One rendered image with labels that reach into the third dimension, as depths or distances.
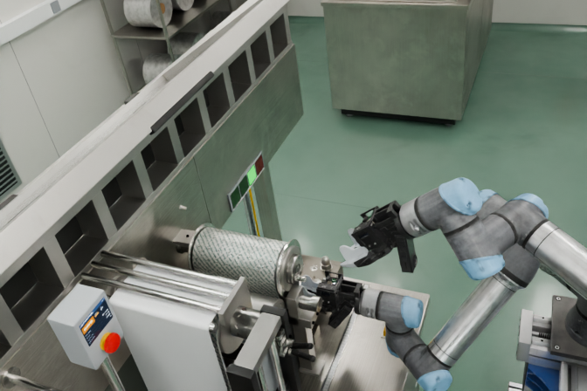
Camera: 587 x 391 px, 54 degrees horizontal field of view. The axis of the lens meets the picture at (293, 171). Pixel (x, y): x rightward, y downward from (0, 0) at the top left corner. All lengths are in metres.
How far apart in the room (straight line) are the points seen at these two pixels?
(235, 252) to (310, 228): 2.03
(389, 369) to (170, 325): 0.71
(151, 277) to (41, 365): 0.27
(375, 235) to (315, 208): 2.41
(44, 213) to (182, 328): 0.61
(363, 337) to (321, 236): 1.71
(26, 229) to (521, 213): 0.91
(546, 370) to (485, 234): 0.93
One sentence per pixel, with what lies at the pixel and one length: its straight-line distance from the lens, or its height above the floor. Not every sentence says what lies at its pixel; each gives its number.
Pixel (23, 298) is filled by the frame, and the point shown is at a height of 1.46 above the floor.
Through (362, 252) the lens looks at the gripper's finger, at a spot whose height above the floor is 1.40.
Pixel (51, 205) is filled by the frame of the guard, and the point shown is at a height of 1.95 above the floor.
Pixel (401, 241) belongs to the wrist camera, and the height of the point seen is 1.45.
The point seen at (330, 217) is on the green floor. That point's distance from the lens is 3.55.
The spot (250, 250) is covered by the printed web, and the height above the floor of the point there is 1.31.
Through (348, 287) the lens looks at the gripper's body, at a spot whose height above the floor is 1.16.
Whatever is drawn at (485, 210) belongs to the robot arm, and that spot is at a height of 1.33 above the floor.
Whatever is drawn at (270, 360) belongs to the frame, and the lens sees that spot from 1.22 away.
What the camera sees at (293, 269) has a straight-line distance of 1.46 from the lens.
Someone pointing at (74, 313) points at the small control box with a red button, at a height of 1.71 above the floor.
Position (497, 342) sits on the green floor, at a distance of 2.94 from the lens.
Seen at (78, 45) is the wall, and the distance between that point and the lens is 4.67.
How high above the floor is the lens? 2.30
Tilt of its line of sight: 35 degrees down
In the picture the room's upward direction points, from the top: 9 degrees counter-clockwise
